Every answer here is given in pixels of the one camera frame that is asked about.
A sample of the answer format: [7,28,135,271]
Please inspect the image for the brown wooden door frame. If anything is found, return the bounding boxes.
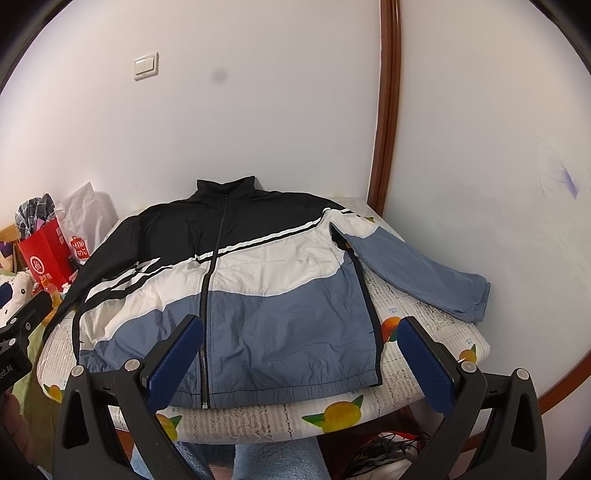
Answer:
[367,0,402,215]

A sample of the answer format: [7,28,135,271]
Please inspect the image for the plaid cloth in bag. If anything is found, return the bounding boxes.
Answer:
[15,193,55,239]

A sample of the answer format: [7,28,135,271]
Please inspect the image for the white plastic shopping bag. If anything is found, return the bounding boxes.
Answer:
[55,182,118,265]

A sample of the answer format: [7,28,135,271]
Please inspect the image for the black white blue jacket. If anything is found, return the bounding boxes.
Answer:
[54,177,490,409]

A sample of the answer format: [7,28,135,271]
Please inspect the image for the person's left hand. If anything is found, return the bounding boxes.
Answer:
[1,392,34,462]

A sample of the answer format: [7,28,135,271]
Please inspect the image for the green blanket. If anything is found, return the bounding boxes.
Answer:
[13,325,59,470]

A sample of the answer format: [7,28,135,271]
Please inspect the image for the tangled cables on floor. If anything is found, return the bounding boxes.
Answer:
[344,426,433,480]

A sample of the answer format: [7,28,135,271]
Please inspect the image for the orange drink bottle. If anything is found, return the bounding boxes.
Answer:
[41,276,62,309]

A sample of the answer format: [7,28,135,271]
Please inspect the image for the fruit print table cover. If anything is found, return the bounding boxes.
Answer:
[38,179,490,443]

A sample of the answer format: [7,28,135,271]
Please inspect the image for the red paper shopping bag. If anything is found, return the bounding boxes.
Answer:
[18,219,74,292]

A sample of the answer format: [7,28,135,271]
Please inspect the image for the white flower pattern cushion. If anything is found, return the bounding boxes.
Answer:
[0,271,34,327]

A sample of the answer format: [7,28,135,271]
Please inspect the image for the white wall light switch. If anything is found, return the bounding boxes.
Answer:
[133,52,159,81]

